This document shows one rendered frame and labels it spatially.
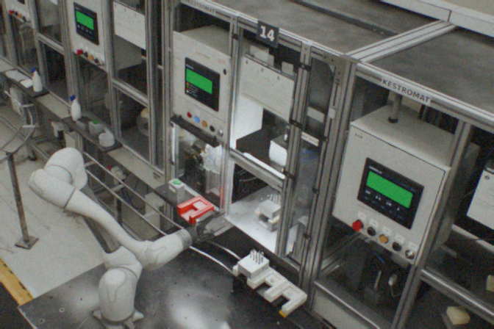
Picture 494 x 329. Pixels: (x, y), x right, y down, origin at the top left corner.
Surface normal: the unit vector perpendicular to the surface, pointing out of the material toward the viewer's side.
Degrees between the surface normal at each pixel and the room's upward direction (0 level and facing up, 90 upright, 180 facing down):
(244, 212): 0
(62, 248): 0
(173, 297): 0
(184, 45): 90
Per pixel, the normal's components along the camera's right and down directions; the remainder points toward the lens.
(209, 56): -0.71, 0.35
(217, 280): 0.07, -0.83
